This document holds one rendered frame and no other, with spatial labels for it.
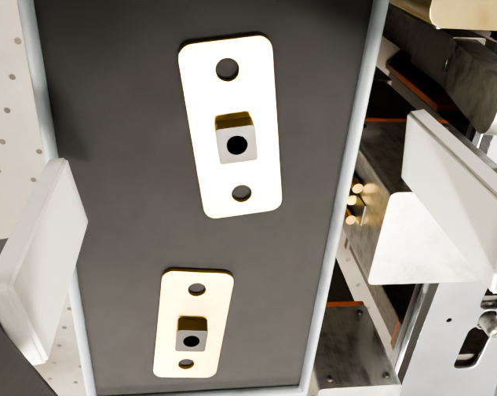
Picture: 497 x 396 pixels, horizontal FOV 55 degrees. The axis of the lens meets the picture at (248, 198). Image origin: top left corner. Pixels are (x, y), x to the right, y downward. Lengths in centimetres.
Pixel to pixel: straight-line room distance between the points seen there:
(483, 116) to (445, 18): 7
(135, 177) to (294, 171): 7
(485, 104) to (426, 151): 17
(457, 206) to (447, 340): 47
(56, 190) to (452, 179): 13
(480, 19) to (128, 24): 21
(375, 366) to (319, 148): 37
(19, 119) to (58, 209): 58
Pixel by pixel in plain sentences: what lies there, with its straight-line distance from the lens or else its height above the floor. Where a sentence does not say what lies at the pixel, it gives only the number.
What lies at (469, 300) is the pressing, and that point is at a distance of 59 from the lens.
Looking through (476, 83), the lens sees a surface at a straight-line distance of 36.
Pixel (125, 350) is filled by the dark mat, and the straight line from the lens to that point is 30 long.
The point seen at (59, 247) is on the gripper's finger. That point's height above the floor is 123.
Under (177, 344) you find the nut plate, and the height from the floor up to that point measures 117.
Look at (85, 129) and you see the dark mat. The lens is 22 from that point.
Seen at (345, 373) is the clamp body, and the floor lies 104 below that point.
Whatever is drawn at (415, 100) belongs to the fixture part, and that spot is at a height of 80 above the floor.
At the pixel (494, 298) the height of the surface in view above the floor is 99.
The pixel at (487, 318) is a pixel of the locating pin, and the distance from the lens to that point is 62.
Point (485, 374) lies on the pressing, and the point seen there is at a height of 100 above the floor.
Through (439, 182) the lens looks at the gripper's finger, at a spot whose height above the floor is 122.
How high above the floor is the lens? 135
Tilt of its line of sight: 57 degrees down
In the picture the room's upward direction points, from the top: 168 degrees clockwise
